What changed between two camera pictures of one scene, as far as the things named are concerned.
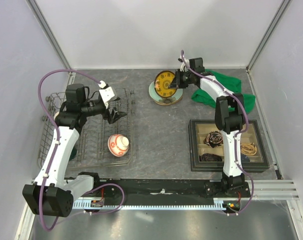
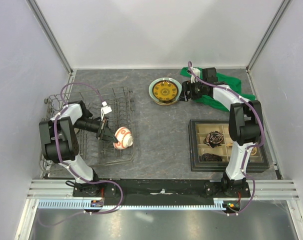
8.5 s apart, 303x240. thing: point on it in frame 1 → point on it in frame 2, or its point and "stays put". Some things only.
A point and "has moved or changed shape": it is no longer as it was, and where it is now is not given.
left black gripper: [114, 115] → [105, 134]
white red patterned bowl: [118, 145] → [124, 136]
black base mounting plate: [164, 190] stays put
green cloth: [231, 84] stays put
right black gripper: [176, 83] → [187, 86]
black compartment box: [207, 150] stays put
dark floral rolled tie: [214, 139] stays put
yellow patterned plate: [162, 81] has moved or changed shape
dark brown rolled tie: [209, 157] stays put
